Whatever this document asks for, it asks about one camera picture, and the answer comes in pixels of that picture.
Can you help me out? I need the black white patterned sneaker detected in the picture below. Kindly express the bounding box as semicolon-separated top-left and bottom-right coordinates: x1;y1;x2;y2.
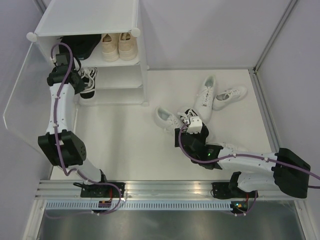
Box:
177;107;210;141

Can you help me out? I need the black canvas sneaker front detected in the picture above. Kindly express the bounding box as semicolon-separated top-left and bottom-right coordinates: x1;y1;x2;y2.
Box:
73;34;101;60

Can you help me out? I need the white plastic shoe cabinet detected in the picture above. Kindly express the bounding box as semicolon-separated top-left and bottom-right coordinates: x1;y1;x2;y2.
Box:
26;0;148;106

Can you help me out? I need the beige lace sneaker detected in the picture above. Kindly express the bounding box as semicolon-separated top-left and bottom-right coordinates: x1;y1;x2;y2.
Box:
118;32;138;61
101;33;120;62

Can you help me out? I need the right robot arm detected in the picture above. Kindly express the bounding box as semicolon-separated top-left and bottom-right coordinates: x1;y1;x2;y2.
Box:
174;128;311;199

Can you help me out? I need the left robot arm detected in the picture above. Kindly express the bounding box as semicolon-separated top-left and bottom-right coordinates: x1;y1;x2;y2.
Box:
37;53;107;185

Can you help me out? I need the white sneaker near cabinet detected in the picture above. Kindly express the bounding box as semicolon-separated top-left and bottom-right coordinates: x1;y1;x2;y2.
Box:
154;106;183;136

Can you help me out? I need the white sneaker front right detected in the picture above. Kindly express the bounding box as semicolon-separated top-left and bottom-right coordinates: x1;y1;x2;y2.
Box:
219;142;248;152

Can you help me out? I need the white sneaker rear middle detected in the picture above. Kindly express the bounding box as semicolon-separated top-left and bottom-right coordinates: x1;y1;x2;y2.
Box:
193;75;216;123

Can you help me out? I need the white sneaker rear right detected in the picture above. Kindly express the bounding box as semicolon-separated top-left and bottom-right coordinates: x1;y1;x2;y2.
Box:
212;86;248;111

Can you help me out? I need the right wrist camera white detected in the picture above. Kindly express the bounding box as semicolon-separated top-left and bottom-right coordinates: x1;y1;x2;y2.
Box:
186;116;203;134

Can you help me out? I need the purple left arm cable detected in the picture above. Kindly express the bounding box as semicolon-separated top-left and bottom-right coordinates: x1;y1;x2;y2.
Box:
49;42;126;215

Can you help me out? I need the aluminium corner frame post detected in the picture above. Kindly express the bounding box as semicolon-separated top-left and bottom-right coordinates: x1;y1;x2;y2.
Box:
252;0;306;73

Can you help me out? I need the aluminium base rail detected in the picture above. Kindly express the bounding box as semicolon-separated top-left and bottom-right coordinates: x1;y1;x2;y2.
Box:
35;180;218;201

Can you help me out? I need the white slotted cable duct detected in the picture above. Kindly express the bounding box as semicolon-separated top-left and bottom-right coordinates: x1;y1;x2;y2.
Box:
45;200;233;211

